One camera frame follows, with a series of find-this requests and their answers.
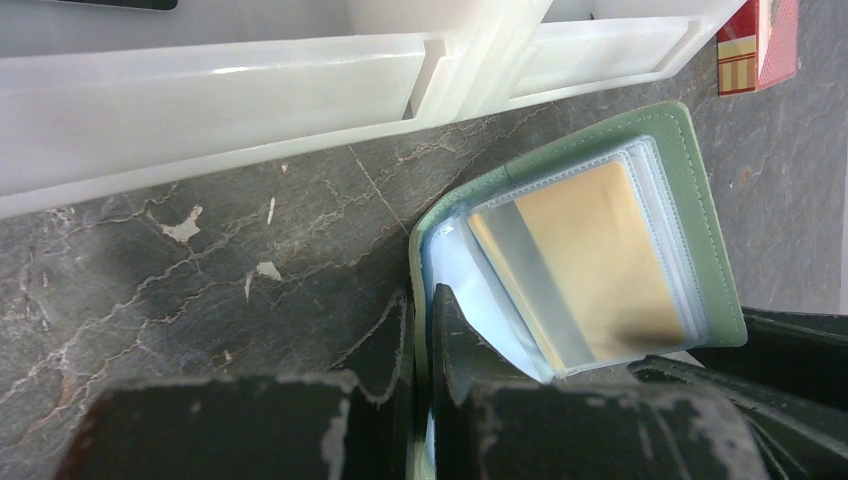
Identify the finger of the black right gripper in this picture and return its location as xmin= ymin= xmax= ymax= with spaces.
xmin=628 ymin=356 xmax=847 ymax=479
xmin=690 ymin=307 xmax=847 ymax=411

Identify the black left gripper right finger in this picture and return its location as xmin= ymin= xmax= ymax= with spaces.
xmin=431 ymin=284 xmax=768 ymax=479

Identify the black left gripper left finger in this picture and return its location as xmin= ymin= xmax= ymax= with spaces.
xmin=56 ymin=289 xmax=414 ymax=479

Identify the gold credit card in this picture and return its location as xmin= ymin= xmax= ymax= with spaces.
xmin=466 ymin=155 xmax=690 ymax=374

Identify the red playing card box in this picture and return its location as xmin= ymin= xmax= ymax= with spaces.
xmin=717 ymin=0 xmax=799 ymax=96

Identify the white bin left compartment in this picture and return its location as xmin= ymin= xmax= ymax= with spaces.
xmin=1 ymin=1 xmax=549 ymax=218

